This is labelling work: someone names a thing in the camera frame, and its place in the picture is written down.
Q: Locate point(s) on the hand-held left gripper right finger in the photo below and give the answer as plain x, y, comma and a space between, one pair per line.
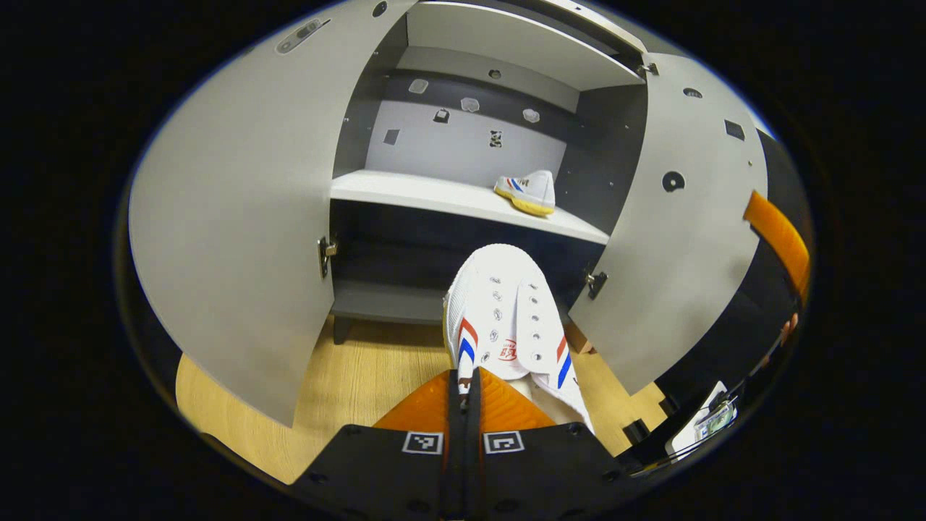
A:
550, 470

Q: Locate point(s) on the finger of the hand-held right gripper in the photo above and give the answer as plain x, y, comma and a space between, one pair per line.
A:
781, 231

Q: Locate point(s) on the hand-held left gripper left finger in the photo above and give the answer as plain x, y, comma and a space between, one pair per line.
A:
362, 470

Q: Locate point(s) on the white cabinet door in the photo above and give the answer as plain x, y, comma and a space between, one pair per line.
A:
239, 217
673, 253

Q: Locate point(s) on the white striped shoe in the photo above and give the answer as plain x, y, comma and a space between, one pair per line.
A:
532, 189
506, 304

